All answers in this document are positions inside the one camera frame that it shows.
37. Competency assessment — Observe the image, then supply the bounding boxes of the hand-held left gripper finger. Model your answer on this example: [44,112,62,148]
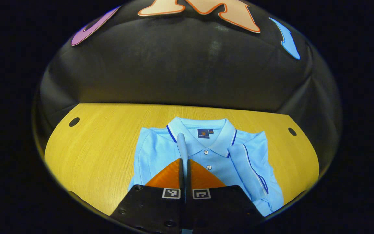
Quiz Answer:
[185,159,265,234]
[109,158,185,234]

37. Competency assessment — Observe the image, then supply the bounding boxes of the light blue T-shirt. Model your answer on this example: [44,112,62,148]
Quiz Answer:
[128,117,285,217]

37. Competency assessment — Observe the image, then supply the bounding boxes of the black backdrop cloth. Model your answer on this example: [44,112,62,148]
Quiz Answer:
[33,0,343,169]

